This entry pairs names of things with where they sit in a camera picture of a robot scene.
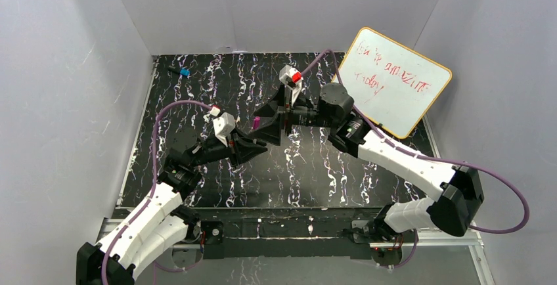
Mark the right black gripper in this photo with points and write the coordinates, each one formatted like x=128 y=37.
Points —
x=284 y=117

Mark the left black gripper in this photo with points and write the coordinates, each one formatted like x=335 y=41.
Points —
x=232 y=147

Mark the purple pen cap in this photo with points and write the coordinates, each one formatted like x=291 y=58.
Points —
x=256 y=122

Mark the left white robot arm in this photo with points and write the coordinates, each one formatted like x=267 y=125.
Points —
x=161 y=220

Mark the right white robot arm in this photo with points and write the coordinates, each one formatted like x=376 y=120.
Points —
x=453 y=194

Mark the blue capped black marker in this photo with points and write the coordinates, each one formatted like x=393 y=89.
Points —
x=179 y=71

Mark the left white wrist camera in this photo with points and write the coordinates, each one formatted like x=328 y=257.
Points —
x=223 y=126

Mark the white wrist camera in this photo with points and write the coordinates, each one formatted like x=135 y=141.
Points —
x=292 y=79
x=223 y=126

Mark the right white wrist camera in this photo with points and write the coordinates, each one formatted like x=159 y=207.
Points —
x=292 y=79

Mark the whiteboard with orange frame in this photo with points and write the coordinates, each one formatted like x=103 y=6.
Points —
x=391 y=84

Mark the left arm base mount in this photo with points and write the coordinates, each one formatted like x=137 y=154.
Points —
x=191 y=251

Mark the aluminium frame rail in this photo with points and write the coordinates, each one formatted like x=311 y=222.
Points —
x=299 y=232

